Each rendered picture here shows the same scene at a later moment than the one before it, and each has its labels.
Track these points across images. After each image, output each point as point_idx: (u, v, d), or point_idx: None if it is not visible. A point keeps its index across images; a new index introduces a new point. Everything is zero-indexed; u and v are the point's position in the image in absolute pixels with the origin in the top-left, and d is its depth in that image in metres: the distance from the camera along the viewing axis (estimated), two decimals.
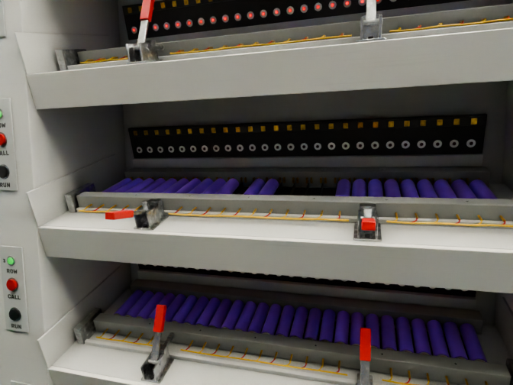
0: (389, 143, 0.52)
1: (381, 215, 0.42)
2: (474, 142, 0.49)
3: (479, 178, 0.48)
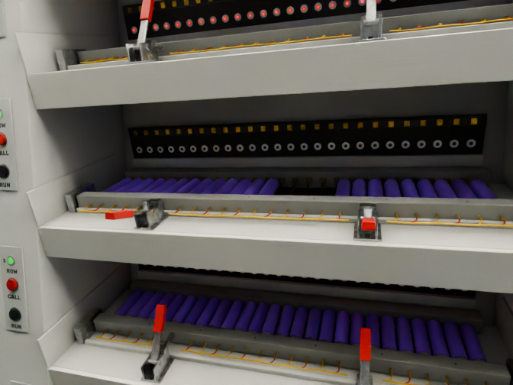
0: (389, 143, 0.52)
1: (381, 215, 0.42)
2: (474, 142, 0.49)
3: (479, 178, 0.48)
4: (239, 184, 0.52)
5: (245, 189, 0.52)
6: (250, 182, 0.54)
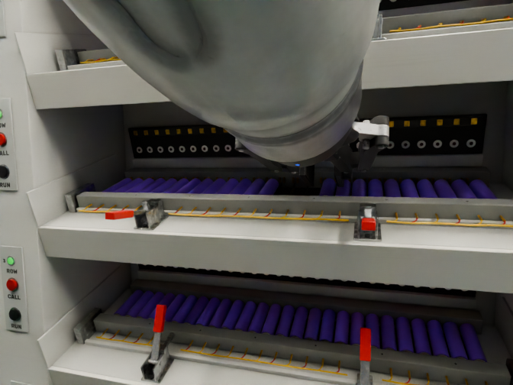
0: (389, 143, 0.52)
1: (381, 215, 0.42)
2: (474, 142, 0.49)
3: (479, 178, 0.48)
4: (239, 184, 0.52)
5: (245, 189, 0.52)
6: (250, 182, 0.54)
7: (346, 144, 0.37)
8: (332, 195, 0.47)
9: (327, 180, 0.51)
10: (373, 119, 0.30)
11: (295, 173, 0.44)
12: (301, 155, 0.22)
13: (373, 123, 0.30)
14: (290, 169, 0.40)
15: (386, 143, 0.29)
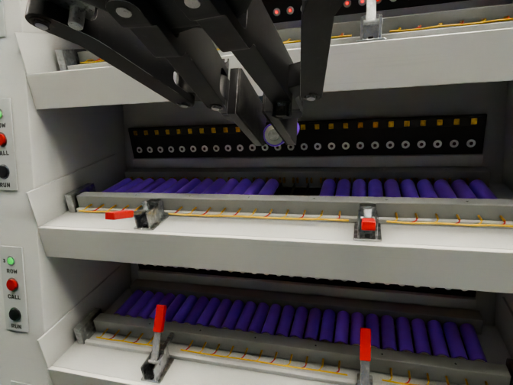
0: (389, 143, 0.52)
1: (381, 215, 0.42)
2: (474, 142, 0.49)
3: (479, 178, 0.48)
4: (239, 184, 0.52)
5: (245, 189, 0.52)
6: (250, 182, 0.54)
7: (279, 40, 0.19)
8: (332, 195, 0.47)
9: (327, 181, 0.50)
10: None
11: (227, 118, 0.25)
12: None
13: None
14: (204, 100, 0.21)
15: None
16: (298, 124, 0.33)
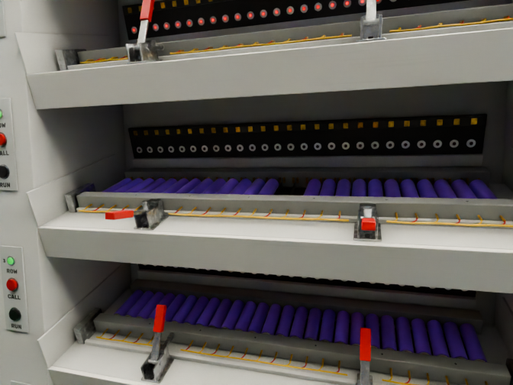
0: (389, 143, 0.52)
1: (381, 215, 0.42)
2: (474, 142, 0.49)
3: (479, 178, 0.48)
4: (239, 184, 0.52)
5: (245, 189, 0.52)
6: (250, 182, 0.54)
7: None
8: (332, 195, 0.47)
9: (327, 181, 0.50)
10: None
11: None
12: None
13: None
14: None
15: None
16: (320, 183, 0.51)
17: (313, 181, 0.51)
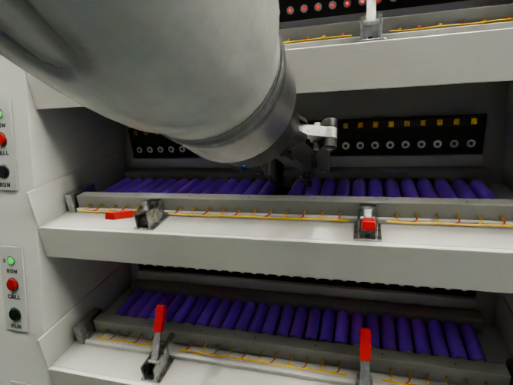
0: (389, 143, 0.52)
1: (381, 215, 0.42)
2: (474, 142, 0.49)
3: (479, 178, 0.48)
4: (239, 184, 0.52)
5: (245, 189, 0.52)
6: (250, 182, 0.54)
7: (306, 146, 0.38)
8: (332, 195, 0.47)
9: (327, 181, 0.50)
10: (323, 121, 0.31)
11: (262, 173, 0.45)
12: (236, 156, 0.23)
13: (323, 125, 0.31)
14: (254, 170, 0.41)
15: (333, 144, 0.30)
16: (320, 183, 0.51)
17: (313, 181, 0.51)
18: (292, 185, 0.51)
